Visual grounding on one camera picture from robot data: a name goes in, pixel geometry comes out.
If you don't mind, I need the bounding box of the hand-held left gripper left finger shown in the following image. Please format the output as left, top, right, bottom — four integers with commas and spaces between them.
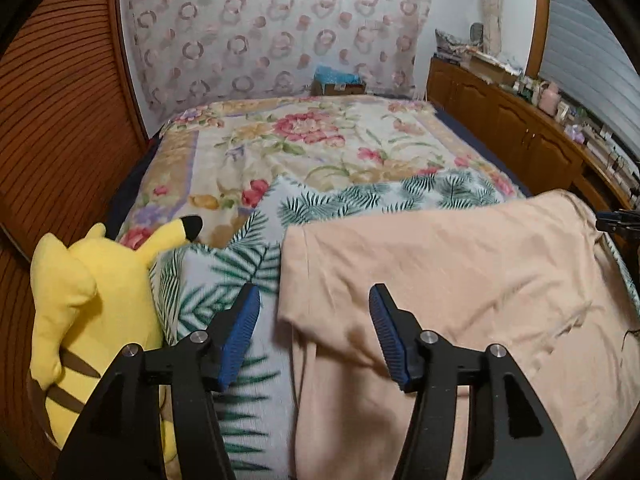
52, 282, 262, 480

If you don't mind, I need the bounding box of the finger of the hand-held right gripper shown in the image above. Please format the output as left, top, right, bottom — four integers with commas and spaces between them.
595, 208, 640, 235

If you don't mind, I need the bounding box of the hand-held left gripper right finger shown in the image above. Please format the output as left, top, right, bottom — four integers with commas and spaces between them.
368, 283, 578, 480

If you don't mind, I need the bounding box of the peach printed t-shirt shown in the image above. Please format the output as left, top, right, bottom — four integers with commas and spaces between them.
276, 189, 636, 480

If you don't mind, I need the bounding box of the palm leaf bedsheet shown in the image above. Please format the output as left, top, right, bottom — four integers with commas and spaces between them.
150, 170, 640, 480

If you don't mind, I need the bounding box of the pink thermos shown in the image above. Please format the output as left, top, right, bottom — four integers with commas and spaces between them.
539, 82, 561, 113

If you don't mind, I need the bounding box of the yellow plush toy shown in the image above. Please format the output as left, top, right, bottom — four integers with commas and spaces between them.
29, 215, 203, 461

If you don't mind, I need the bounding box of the wooden sideboard cabinet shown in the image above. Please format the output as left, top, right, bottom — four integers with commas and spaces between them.
426, 56, 640, 221

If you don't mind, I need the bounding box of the grey window blind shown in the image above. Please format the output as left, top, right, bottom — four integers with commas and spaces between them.
540, 0, 640, 161

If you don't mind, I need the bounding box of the dark blue mattress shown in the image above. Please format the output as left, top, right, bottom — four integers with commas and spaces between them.
107, 105, 531, 233

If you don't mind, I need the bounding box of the open cardboard box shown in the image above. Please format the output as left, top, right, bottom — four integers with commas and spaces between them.
470, 52, 518, 83

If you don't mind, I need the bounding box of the floral blanket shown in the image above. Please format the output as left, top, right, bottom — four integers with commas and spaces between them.
117, 97, 526, 251

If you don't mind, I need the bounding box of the patterned cushion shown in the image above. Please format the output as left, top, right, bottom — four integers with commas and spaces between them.
435, 28, 481, 63

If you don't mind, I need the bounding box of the beige tied curtain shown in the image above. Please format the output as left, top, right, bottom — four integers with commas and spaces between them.
477, 0, 506, 56

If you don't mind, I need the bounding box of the small cardboard box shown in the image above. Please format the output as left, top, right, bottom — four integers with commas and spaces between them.
312, 80, 367, 97

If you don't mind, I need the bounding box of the wooden louvered wardrobe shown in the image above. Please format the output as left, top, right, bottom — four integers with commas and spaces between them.
0, 0, 151, 461

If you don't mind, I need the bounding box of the circle patterned sheer curtain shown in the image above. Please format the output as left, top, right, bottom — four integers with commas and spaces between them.
117, 0, 433, 121

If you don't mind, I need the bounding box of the wooden window frame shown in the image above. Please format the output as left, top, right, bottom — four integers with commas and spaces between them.
525, 0, 551, 81

